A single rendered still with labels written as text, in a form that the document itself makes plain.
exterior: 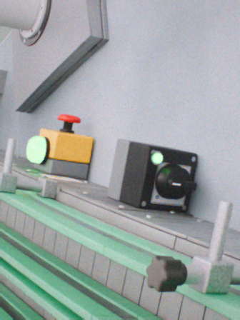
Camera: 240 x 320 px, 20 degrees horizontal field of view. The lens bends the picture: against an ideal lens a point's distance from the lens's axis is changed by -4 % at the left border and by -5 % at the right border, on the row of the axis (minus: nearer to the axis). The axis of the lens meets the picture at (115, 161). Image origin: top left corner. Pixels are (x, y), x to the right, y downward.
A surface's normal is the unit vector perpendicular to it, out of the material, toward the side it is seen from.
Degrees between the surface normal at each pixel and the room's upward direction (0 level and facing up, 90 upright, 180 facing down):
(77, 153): 90
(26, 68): 3
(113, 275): 0
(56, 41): 3
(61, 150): 90
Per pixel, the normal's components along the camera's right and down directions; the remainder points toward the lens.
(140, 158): -0.85, -0.13
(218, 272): 0.49, 0.14
